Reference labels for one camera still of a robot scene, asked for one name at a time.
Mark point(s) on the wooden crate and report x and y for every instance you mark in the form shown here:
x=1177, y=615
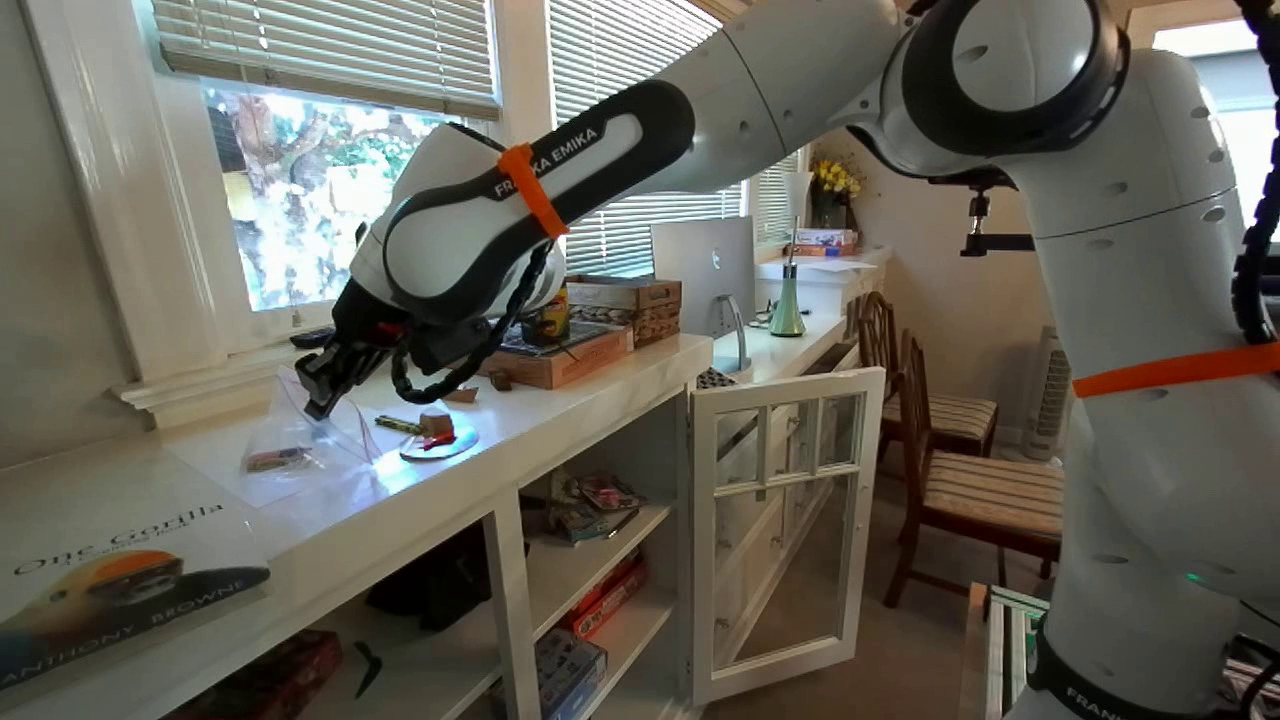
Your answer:
x=651, y=308

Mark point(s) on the crayon box yellow green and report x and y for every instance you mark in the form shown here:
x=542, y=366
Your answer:
x=553, y=319

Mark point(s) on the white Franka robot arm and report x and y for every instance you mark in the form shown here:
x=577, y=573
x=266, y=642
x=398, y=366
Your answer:
x=1153, y=256

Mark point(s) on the large book with bird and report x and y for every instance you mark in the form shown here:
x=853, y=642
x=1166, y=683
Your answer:
x=93, y=586

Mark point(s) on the white shelf unit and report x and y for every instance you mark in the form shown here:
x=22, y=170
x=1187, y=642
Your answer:
x=318, y=534

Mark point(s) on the window blind left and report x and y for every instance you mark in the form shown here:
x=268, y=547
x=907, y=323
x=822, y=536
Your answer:
x=412, y=52

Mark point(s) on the green bottle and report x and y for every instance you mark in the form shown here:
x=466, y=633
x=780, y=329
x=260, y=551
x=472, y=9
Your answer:
x=787, y=308

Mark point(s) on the yellow flowers pot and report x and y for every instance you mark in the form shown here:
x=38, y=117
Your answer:
x=832, y=194

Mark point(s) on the black bag on shelf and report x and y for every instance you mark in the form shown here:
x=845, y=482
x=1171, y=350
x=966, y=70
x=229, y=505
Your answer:
x=439, y=586

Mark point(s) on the wooden box with book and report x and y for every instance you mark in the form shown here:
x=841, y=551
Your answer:
x=557, y=366

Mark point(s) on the clear plastic bag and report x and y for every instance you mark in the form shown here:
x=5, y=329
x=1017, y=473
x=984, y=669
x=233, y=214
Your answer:
x=295, y=440

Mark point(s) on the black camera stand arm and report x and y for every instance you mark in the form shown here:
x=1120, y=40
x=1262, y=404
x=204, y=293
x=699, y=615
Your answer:
x=984, y=238

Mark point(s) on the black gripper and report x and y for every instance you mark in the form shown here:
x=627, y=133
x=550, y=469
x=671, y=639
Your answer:
x=366, y=335

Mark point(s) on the books on middle shelf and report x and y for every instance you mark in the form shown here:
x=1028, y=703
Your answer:
x=577, y=508

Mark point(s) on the silver computer monitor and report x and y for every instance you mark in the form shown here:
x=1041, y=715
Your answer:
x=719, y=280

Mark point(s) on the white tower fan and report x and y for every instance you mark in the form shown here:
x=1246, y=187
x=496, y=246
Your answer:
x=1051, y=398

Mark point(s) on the window blind right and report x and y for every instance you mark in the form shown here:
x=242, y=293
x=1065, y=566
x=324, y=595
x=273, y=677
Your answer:
x=599, y=48

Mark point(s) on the wooden chair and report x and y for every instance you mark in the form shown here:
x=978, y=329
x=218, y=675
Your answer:
x=959, y=423
x=1013, y=505

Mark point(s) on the small wooden triangle block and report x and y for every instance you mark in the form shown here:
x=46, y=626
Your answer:
x=463, y=394

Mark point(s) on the window blind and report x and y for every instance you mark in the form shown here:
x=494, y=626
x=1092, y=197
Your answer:
x=412, y=52
x=599, y=48

